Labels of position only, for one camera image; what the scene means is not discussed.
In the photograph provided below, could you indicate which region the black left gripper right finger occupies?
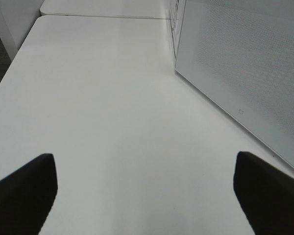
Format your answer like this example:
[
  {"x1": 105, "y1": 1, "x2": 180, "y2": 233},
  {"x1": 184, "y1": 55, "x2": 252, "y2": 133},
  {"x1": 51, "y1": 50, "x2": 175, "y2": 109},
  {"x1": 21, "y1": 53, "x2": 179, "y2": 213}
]
[{"x1": 233, "y1": 152, "x2": 294, "y2": 235}]

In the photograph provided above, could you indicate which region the white microwave door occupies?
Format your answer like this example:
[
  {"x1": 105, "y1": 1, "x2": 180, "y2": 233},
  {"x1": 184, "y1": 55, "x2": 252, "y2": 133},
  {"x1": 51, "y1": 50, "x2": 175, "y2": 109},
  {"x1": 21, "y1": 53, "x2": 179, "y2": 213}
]
[{"x1": 175, "y1": 0, "x2": 294, "y2": 168}]

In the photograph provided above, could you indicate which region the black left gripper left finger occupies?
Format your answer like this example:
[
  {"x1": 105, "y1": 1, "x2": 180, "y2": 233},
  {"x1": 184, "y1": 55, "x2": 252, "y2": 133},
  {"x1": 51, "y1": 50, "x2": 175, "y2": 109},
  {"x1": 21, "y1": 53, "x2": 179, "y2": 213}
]
[{"x1": 0, "y1": 153, "x2": 58, "y2": 235}]

